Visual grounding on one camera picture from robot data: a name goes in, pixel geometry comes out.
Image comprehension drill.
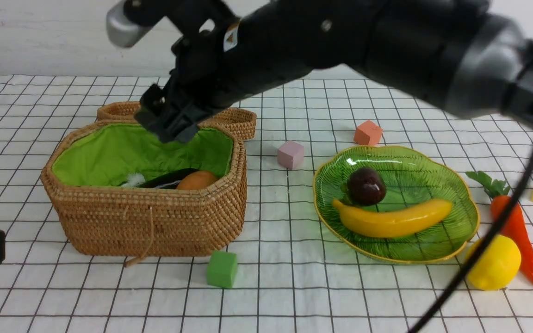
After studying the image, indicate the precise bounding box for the woven rattan basket green lining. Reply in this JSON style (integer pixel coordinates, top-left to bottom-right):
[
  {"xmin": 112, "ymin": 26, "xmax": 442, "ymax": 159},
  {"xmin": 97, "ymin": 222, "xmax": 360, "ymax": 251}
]
[{"xmin": 40, "ymin": 120, "xmax": 248, "ymax": 268}]

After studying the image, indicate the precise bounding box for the woven rattan basket lid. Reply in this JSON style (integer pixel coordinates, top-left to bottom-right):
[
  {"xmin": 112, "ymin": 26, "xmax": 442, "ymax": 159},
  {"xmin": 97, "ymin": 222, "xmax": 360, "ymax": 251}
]
[{"xmin": 97, "ymin": 101, "xmax": 257, "ymax": 141}]

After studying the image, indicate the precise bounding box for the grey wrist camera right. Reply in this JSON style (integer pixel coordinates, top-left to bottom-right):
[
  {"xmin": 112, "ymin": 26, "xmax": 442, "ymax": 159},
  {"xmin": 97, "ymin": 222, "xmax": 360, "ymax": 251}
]
[{"xmin": 106, "ymin": 0, "xmax": 239, "ymax": 49}]

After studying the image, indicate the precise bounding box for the yellow plastic banana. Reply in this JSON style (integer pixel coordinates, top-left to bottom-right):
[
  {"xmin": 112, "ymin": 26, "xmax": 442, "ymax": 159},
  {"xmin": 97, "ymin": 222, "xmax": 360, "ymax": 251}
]
[{"xmin": 332, "ymin": 198, "xmax": 453, "ymax": 238}]

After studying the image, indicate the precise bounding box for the orange foam cube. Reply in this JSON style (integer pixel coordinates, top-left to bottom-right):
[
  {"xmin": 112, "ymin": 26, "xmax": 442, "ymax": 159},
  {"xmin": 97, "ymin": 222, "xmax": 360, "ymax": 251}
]
[{"xmin": 353, "ymin": 120, "xmax": 383, "ymax": 146}]

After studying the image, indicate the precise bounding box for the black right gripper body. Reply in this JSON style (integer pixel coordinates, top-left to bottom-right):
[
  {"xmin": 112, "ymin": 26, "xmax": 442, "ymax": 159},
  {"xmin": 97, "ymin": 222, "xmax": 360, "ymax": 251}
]
[{"xmin": 155, "ymin": 0, "xmax": 311, "ymax": 121}]

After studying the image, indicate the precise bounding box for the yellow plastic lemon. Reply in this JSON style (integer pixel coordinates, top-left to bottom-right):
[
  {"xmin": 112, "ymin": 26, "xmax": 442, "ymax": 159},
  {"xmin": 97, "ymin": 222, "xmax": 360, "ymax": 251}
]
[{"xmin": 467, "ymin": 234, "xmax": 521, "ymax": 290}]

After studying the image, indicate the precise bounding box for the purple plastic eggplant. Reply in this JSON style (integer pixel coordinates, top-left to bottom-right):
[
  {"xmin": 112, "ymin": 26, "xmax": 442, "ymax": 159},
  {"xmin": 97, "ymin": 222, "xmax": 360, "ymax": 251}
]
[{"xmin": 139, "ymin": 168, "xmax": 199, "ymax": 190}]

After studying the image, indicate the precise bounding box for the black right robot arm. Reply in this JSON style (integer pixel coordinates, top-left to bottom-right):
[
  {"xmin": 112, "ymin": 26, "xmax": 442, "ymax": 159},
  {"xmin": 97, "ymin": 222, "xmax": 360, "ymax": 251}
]
[{"xmin": 121, "ymin": 0, "xmax": 533, "ymax": 142}]

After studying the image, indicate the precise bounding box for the green glass leaf plate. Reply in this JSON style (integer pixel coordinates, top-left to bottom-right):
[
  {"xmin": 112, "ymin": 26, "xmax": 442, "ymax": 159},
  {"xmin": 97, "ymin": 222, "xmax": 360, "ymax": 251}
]
[{"xmin": 312, "ymin": 146, "xmax": 480, "ymax": 264}]

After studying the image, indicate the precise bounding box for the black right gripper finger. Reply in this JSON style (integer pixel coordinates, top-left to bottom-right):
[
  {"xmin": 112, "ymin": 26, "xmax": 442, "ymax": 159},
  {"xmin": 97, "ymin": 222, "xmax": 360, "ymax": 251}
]
[
  {"xmin": 160, "ymin": 111, "xmax": 219, "ymax": 143},
  {"xmin": 134, "ymin": 83, "xmax": 174, "ymax": 139}
]

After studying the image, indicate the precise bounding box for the green foam cube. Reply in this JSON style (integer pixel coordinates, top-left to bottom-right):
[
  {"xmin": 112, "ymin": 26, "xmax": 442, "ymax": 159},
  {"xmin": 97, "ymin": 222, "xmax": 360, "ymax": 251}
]
[{"xmin": 206, "ymin": 251, "xmax": 238, "ymax": 289}]

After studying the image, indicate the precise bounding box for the orange-brown plastic potato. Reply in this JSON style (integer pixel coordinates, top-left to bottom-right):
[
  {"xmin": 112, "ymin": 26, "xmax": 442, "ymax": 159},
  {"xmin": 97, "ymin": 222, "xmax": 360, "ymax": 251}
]
[{"xmin": 176, "ymin": 170, "xmax": 218, "ymax": 191}]

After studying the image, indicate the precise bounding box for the dark purple mangosteen toy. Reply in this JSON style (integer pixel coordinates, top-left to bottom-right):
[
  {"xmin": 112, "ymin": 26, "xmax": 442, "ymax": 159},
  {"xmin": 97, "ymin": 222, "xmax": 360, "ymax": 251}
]
[{"xmin": 346, "ymin": 167, "xmax": 386, "ymax": 206}]

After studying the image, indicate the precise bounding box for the white checkered tablecloth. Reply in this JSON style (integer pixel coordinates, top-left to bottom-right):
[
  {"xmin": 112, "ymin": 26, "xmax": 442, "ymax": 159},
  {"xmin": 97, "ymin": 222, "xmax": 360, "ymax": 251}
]
[{"xmin": 0, "ymin": 75, "xmax": 533, "ymax": 333}]

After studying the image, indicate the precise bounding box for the orange plastic carrot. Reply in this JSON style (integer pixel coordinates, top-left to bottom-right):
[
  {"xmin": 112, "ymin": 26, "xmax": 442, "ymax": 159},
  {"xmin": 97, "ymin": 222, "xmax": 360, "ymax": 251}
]
[{"xmin": 465, "ymin": 171, "xmax": 533, "ymax": 284}]

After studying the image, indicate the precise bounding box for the black camera cable right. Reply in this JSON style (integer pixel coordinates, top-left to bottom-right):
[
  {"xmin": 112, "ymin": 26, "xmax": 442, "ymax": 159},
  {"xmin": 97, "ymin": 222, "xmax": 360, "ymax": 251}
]
[{"xmin": 408, "ymin": 0, "xmax": 533, "ymax": 333}]

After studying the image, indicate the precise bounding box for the pink foam cube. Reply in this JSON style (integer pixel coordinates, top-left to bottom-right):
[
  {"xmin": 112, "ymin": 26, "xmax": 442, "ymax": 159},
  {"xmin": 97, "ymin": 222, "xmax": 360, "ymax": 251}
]
[{"xmin": 277, "ymin": 141, "xmax": 305, "ymax": 169}]

